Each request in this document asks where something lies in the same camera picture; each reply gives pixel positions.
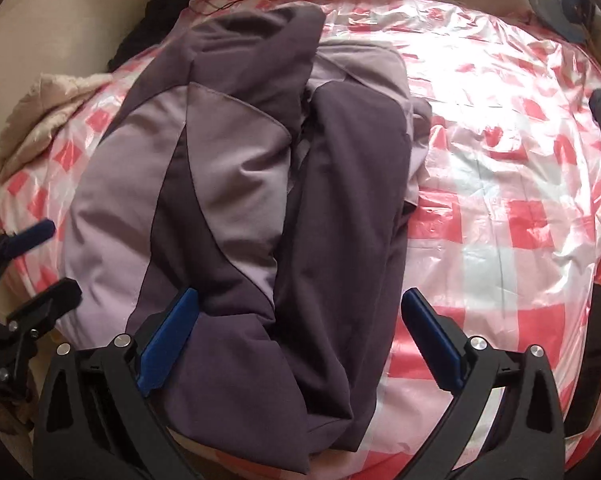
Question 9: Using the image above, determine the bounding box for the lilac and purple jacket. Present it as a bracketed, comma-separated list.
[60, 6, 430, 474]

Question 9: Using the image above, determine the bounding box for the beige quilted blanket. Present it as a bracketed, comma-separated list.
[0, 74, 113, 184]

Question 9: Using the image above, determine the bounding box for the black clothing pile by wall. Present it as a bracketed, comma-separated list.
[107, 0, 191, 73]

